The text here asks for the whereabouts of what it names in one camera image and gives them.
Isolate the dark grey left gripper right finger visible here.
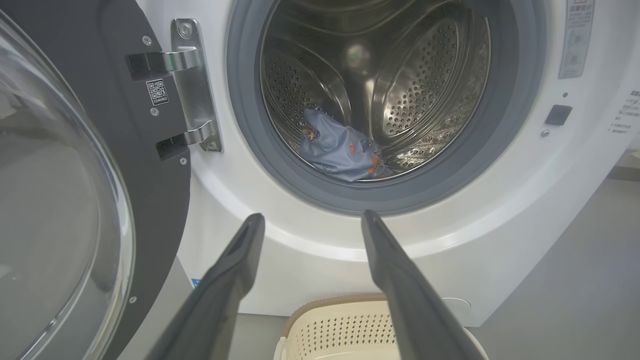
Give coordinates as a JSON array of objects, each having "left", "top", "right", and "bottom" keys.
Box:
[{"left": 361, "top": 209, "right": 488, "bottom": 360}]

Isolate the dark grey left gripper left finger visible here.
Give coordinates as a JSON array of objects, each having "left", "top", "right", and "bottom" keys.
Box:
[{"left": 145, "top": 213, "right": 266, "bottom": 360}]

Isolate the round black glass washer door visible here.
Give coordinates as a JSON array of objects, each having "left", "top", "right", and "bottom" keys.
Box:
[{"left": 0, "top": 0, "right": 192, "bottom": 360}]

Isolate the blue grey garment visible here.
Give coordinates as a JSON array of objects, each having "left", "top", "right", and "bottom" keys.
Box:
[{"left": 299, "top": 108, "right": 396, "bottom": 182}]

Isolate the white front-load washing machine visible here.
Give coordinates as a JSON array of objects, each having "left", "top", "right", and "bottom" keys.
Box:
[{"left": 135, "top": 0, "right": 640, "bottom": 329}]

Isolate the silver metal door hinge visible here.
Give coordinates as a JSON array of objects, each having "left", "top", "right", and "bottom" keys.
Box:
[{"left": 165, "top": 18, "right": 224, "bottom": 153}]

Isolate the black QR code label sticker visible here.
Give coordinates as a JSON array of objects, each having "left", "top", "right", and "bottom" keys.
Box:
[{"left": 145, "top": 78, "right": 170, "bottom": 107}]

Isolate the steel perforated washer drum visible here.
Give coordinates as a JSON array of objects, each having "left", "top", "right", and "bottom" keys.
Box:
[{"left": 260, "top": 0, "right": 492, "bottom": 182}]

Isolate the cream perforated laundry basket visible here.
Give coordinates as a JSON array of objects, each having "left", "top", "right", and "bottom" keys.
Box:
[{"left": 274, "top": 294, "right": 488, "bottom": 360}]

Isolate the printed text notice sticker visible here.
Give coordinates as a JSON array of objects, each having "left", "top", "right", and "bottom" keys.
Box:
[{"left": 607, "top": 90, "right": 640, "bottom": 136}]

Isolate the grey warning label sticker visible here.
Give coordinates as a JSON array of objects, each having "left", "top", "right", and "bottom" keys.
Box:
[{"left": 558, "top": 0, "right": 596, "bottom": 80}]

